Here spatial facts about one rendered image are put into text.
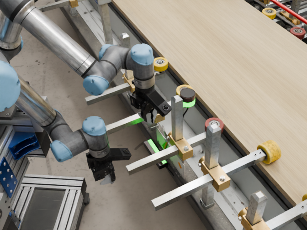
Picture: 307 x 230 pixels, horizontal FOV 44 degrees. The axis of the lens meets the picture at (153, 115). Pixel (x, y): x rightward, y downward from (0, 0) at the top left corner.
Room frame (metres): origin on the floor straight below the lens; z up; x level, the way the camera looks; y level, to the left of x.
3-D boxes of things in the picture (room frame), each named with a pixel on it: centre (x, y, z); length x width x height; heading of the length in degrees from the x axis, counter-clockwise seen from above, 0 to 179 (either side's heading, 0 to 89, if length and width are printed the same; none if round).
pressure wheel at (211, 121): (1.09, -0.26, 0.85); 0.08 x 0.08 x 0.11
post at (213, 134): (0.83, -0.20, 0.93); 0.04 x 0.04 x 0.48; 24
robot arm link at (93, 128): (0.88, 0.21, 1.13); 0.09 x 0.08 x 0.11; 121
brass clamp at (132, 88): (1.50, 0.10, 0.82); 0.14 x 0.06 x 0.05; 24
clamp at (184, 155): (1.04, -0.11, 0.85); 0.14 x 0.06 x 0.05; 24
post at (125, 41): (1.52, 0.11, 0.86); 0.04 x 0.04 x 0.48; 24
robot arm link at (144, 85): (1.05, 0.03, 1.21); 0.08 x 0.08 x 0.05
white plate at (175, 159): (1.08, -0.06, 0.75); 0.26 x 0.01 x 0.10; 24
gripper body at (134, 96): (1.06, 0.03, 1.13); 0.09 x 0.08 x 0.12; 44
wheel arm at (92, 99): (1.46, 0.13, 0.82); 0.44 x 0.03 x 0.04; 114
